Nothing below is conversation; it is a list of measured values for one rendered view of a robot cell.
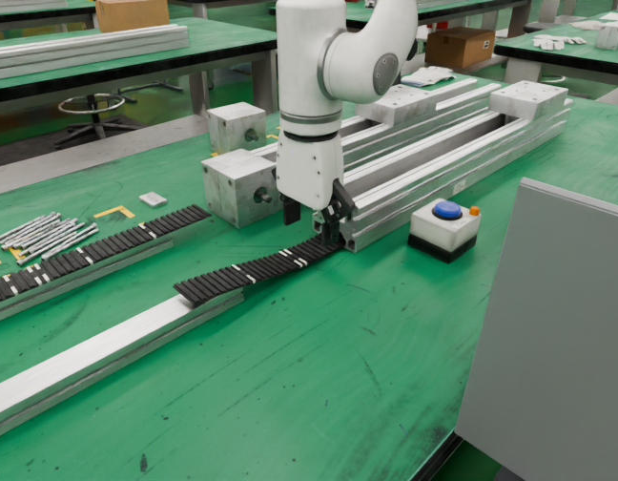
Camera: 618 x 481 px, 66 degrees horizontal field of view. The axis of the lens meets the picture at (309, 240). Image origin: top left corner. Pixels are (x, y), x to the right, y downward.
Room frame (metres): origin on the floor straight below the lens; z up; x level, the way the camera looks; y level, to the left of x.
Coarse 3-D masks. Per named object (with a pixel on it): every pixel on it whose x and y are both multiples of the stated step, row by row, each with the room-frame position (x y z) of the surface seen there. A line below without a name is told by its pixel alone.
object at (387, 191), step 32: (480, 128) 1.02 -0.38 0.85; (512, 128) 0.98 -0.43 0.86; (544, 128) 1.09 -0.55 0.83; (384, 160) 0.81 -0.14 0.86; (416, 160) 0.86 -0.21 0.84; (448, 160) 0.81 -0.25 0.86; (480, 160) 0.89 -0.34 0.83; (512, 160) 0.99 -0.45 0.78; (352, 192) 0.73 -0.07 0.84; (384, 192) 0.68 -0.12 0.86; (416, 192) 0.74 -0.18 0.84; (448, 192) 0.81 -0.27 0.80; (320, 224) 0.71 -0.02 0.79; (352, 224) 0.64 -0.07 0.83; (384, 224) 0.68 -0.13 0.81
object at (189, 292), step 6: (186, 282) 0.50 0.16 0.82; (180, 288) 0.49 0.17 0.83; (186, 288) 0.49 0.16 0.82; (192, 288) 0.49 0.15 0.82; (186, 294) 0.47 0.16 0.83; (192, 294) 0.48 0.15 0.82; (198, 294) 0.48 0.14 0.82; (192, 300) 0.46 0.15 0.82; (198, 300) 0.47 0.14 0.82; (204, 300) 0.47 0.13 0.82
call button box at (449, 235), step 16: (432, 208) 0.67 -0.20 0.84; (464, 208) 0.67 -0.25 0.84; (416, 224) 0.65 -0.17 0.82; (432, 224) 0.63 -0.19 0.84; (448, 224) 0.62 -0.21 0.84; (464, 224) 0.62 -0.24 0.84; (416, 240) 0.65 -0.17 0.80; (432, 240) 0.63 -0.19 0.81; (448, 240) 0.61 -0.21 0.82; (464, 240) 0.63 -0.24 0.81; (432, 256) 0.62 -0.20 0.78; (448, 256) 0.60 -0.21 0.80
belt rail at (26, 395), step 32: (128, 320) 0.44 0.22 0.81; (160, 320) 0.44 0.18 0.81; (192, 320) 0.47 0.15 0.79; (64, 352) 0.39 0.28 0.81; (96, 352) 0.39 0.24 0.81; (128, 352) 0.41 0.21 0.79; (0, 384) 0.34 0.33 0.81; (32, 384) 0.34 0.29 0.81; (64, 384) 0.35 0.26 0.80; (0, 416) 0.31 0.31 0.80; (32, 416) 0.33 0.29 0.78
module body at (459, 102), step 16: (464, 80) 1.37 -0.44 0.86; (448, 96) 1.28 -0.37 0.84; (464, 96) 1.21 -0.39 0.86; (480, 96) 1.25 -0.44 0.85; (432, 112) 1.10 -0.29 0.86; (448, 112) 1.17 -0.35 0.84; (464, 112) 1.20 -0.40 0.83; (480, 112) 1.26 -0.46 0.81; (352, 128) 1.01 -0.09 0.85; (368, 128) 1.05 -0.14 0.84; (384, 128) 0.98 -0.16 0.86; (400, 128) 1.01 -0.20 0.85; (416, 128) 1.06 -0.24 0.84; (432, 128) 1.10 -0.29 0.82; (448, 128) 1.16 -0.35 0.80; (272, 144) 0.89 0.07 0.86; (352, 144) 0.91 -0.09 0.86; (368, 144) 0.94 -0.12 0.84; (384, 144) 0.98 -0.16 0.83; (400, 144) 1.02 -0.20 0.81; (272, 160) 0.86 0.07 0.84; (352, 160) 0.91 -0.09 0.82; (368, 160) 0.94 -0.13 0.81
